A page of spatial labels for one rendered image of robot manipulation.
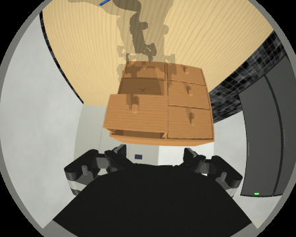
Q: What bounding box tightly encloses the orange-brown wooden chest of drawers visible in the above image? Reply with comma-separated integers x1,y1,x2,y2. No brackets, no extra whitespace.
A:
109,61,214,146

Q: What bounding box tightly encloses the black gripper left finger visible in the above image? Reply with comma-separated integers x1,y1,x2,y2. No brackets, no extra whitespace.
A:
64,144,144,196

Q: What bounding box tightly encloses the brown wooden drawer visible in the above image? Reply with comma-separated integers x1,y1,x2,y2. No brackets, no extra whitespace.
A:
120,80,166,95
167,82,210,110
103,94,168,139
166,64,205,86
167,108,212,140
124,62,165,80

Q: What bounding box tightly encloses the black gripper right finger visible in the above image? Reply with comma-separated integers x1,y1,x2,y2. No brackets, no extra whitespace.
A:
171,147,243,198

